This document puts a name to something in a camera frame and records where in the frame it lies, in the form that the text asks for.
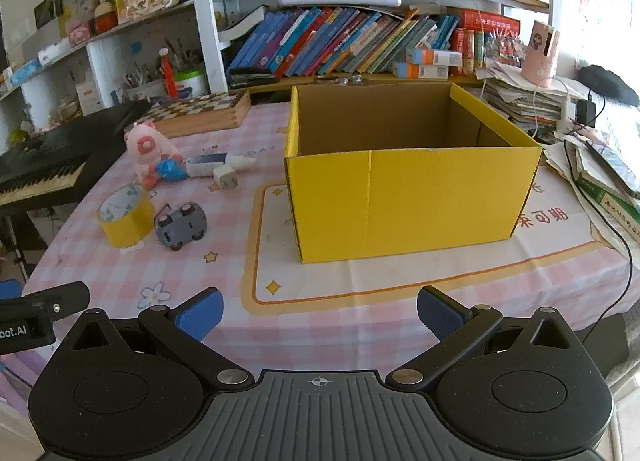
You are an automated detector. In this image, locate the yellow tape roll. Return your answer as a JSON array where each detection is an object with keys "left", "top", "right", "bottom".
[{"left": 96, "top": 184, "right": 156, "bottom": 249}]

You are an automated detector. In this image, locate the white mat with orange border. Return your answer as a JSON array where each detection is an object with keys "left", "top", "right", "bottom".
[{"left": 241, "top": 166, "right": 622, "bottom": 318}]

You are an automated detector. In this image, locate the pile of books and papers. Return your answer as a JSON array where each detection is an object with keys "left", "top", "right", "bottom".
[{"left": 542, "top": 128, "right": 640, "bottom": 254}]

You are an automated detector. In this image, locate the grey toy car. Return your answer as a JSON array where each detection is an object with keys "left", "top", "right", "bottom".
[{"left": 154, "top": 201, "right": 209, "bottom": 252}]

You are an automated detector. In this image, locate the green book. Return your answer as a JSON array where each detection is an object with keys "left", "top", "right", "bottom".
[{"left": 575, "top": 176, "right": 640, "bottom": 244}]

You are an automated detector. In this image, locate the pink tabletop device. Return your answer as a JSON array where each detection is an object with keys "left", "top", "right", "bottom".
[{"left": 520, "top": 20, "right": 560, "bottom": 90}]

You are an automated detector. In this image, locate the white squeeze tube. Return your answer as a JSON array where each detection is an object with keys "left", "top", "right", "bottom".
[{"left": 185, "top": 152, "right": 257, "bottom": 177}]

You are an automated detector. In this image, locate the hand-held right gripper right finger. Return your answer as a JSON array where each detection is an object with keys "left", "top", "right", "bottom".
[{"left": 386, "top": 285, "right": 592, "bottom": 390}]

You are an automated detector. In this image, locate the red bottle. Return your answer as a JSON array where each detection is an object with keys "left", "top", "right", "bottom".
[{"left": 159, "top": 48, "right": 179, "bottom": 99}]

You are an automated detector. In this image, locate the red round jar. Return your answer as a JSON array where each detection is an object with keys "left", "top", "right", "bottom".
[{"left": 94, "top": 0, "right": 120, "bottom": 34}]

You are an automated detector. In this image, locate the stack of loose papers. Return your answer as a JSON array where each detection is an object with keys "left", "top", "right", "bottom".
[{"left": 477, "top": 63, "right": 568, "bottom": 132}]

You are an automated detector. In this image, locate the pink checked cloth desktop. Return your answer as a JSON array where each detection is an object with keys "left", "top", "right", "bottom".
[{"left": 22, "top": 91, "right": 640, "bottom": 384}]

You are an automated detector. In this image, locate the wooden chessboard box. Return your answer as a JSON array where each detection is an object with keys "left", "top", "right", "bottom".
[{"left": 139, "top": 90, "right": 252, "bottom": 138}]

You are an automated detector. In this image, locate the white charger plug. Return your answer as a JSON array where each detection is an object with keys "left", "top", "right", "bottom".
[{"left": 210, "top": 164, "right": 240, "bottom": 192}]

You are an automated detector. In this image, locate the green lidded white jar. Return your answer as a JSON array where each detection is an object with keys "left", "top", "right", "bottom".
[{"left": 174, "top": 68, "right": 210, "bottom": 97}]

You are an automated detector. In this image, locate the white tissue pack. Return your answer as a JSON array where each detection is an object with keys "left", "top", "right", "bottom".
[{"left": 38, "top": 40, "right": 77, "bottom": 65}]

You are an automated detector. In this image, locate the small pink box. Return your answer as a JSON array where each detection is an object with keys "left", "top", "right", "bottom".
[{"left": 65, "top": 18, "right": 92, "bottom": 47}]

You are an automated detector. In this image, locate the black cable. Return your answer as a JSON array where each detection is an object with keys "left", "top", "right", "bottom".
[{"left": 564, "top": 140, "right": 634, "bottom": 342}]

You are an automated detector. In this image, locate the pink plush toy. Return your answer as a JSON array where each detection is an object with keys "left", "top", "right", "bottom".
[{"left": 124, "top": 122, "right": 186, "bottom": 190}]

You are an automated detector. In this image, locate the red thick book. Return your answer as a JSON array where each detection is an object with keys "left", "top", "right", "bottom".
[{"left": 450, "top": 10, "right": 522, "bottom": 76}]

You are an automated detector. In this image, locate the row of colourful books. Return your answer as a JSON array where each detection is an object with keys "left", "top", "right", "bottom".
[{"left": 227, "top": 6, "right": 462, "bottom": 78}]

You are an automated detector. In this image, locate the black power adapter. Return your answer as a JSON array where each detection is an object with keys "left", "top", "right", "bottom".
[{"left": 575, "top": 91, "right": 599, "bottom": 128}]

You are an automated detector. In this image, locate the orange white small box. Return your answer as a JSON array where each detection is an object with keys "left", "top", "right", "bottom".
[
  {"left": 393, "top": 62, "right": 451, "bottom": 80},
  {"left": 406, "top": 48, "right": 464, "bottom": 67}
]

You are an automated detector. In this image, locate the black electronic keyboard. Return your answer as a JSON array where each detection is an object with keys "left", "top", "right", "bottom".
[{"left": 0, "top": 100, "right": 152, "bottom": 214}]

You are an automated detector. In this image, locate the black keyboard stand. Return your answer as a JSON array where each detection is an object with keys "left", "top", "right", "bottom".
[{"left": 0, "top": 211, "right": 48, "bottom": 283}]

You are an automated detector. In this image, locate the white bookshelf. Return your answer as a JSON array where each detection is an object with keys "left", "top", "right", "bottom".
[{"left": 0, "top": 0, "right": 556, "bottom": 106}]

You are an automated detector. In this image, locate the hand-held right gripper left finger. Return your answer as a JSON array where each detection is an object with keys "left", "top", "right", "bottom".
[{"left": 50, "top": 287, "right": 255, "bottom": 392}]

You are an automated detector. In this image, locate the white box with red label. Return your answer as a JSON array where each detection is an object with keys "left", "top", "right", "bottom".
[{"left": 75, "top": 82, "right": 101, "bottom": 114}]

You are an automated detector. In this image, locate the white pen holder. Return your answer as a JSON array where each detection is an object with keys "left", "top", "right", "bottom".
[{"left": 124, "top": 61, "right": 167, "bottom": 102}]

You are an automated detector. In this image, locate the black cloth pouch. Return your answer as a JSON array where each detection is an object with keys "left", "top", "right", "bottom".
[{"left": 577, "top": 65, "right": 640, "bottom": 108}]

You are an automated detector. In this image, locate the yellow cardboard box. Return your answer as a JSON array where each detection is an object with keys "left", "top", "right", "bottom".
[{"left": 284, "top": 82, "right": 544, "bottom": 264}]

